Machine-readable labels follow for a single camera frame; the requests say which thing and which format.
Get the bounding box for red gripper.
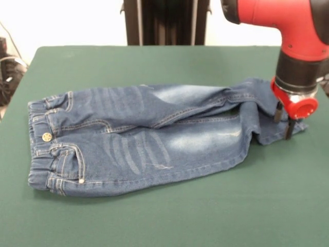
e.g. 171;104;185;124
270;77;319;140

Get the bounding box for dark green table cloth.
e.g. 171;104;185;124
0;45;329;247

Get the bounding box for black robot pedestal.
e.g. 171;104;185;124
120;0;213;46

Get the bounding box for blue denim jeans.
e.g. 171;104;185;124
27;77;309;199

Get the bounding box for black floor equipment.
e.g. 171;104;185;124
320;74;329;98

